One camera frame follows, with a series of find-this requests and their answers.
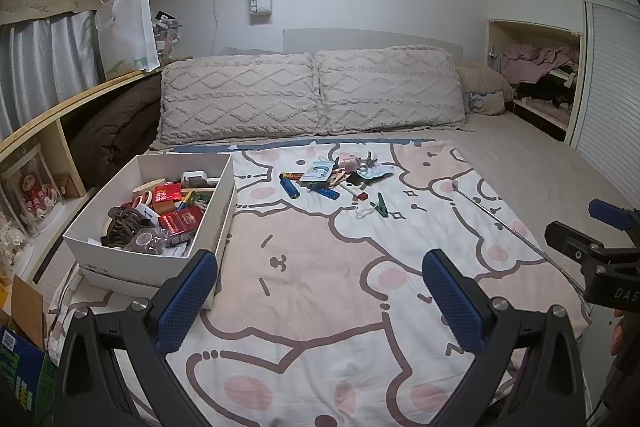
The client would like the printed cartoon blanket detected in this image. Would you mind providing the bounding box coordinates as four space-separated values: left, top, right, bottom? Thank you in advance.
47 138 593 427

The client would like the black white patterned bag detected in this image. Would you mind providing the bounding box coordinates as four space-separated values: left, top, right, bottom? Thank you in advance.
151 9 185 60

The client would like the pile of pink clothes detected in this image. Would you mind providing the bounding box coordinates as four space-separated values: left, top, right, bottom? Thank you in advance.
502 44 581 85

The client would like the doll in clear case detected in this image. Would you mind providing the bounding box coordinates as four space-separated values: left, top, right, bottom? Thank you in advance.
0 147 63 235

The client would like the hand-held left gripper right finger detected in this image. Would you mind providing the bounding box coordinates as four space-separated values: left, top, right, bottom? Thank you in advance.
421 249 587 427

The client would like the brown duvet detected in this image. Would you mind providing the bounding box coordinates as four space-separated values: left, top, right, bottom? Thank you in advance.
67 77 163 190

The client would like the white tote bag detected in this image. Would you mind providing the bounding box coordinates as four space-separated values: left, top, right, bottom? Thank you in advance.
95 0 162 78

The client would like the white cardboard box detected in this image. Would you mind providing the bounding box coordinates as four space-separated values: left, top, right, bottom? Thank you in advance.
62 152 238 310

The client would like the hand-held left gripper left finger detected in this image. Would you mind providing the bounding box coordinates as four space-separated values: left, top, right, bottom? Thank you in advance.
52 249 221 427

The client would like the grey curtain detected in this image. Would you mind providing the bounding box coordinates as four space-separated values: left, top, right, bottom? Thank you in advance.
0 9 101 140

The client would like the beige tape roll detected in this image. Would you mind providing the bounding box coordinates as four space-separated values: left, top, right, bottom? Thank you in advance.
135 179 168 198

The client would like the wooden bedside shelf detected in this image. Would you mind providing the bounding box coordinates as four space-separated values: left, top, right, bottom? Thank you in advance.
0 67 166 288

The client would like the person's right hand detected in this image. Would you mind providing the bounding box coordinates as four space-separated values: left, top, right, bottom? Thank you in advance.
610 307 628 356

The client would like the silver telescopic rod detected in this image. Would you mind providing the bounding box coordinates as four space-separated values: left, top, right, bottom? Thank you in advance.
450 179 591 308

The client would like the fluffy beige cushion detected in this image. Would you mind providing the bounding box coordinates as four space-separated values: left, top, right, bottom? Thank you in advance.
455 59 513 115

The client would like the flat red packet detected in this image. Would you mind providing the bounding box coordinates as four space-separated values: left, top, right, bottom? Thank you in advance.
159 207 206 235

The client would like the green blue printed carton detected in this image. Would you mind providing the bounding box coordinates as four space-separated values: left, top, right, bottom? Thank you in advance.
0 322 61 427

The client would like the small red carton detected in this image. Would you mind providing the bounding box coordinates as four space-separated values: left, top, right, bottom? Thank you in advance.
152 183 183 215

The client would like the clear plastic bag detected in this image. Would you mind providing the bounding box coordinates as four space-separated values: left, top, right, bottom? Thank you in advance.
127 227 168 255

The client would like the beige bed sheet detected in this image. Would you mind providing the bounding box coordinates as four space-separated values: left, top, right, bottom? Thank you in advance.
462 112 636 258

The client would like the small clear blue sachet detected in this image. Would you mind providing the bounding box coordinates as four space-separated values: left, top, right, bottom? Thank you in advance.
360 163 396 182

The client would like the white louvred closet door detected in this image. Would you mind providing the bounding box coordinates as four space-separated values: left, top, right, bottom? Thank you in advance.
570 0 640 228

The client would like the white blue medicine sachet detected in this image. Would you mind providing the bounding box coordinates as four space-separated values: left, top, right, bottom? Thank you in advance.
299 159 333 184

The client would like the brown cardboard box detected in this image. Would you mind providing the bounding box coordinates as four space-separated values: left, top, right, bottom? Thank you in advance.
0 277 48 353

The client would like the wall niche shelf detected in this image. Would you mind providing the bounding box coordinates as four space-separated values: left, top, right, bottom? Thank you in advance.
487 19 585 135

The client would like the pile of items in box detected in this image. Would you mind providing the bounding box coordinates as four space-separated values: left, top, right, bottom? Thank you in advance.
105 204 158 248

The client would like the beige tufted pillow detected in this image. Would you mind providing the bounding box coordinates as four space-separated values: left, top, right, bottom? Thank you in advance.
150 53 328 150
314 46 468 134

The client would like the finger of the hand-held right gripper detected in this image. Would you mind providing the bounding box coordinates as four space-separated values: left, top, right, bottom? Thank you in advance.
544 220 621 265
588 199 640 233

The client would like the white wall cable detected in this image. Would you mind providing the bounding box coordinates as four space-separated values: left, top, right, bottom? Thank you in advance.
207 0 222 54

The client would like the white charger adapter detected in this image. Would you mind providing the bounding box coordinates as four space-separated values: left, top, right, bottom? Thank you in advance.
181 170 221 188

